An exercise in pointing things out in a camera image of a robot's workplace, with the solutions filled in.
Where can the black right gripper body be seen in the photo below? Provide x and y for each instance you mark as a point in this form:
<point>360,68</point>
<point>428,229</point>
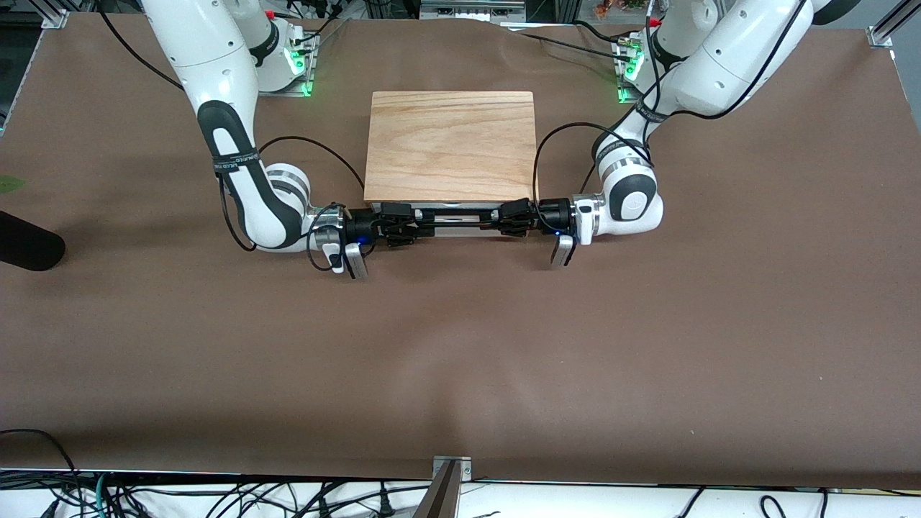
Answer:
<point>357,222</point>

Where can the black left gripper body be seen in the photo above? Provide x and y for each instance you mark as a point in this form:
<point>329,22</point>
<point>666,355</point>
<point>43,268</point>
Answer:
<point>553,214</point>

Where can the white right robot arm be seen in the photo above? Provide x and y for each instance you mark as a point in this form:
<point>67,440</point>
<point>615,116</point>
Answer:
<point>216,72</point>

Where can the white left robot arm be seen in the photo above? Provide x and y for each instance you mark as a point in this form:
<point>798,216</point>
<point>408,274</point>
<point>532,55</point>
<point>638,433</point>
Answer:
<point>727,57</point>

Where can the white plain drawer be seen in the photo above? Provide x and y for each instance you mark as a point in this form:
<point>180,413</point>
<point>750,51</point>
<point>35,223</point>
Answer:
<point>460,232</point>

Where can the wooden drawer cabinet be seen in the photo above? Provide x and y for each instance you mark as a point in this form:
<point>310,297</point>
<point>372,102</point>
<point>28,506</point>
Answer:
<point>451,144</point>

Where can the grey rack equipment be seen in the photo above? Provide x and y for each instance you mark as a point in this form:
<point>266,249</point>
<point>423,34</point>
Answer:
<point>471,10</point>

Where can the black rounded foam object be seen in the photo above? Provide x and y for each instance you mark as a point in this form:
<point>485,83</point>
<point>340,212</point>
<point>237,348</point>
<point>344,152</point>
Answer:
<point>29,248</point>

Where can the green leaf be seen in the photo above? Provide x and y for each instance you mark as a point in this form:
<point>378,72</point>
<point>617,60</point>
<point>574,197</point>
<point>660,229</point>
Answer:
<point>10,184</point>

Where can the aluminium extrusion corner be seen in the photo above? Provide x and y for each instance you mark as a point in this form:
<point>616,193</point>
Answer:
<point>56,19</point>
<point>888,25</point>

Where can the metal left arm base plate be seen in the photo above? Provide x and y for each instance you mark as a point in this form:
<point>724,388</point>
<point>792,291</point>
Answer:
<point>624,90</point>

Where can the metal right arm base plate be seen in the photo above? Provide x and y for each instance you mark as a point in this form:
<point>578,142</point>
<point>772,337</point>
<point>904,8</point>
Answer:
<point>295,88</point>

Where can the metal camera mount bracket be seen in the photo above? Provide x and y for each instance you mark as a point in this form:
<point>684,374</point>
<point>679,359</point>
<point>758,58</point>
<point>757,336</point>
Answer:
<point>445,489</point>

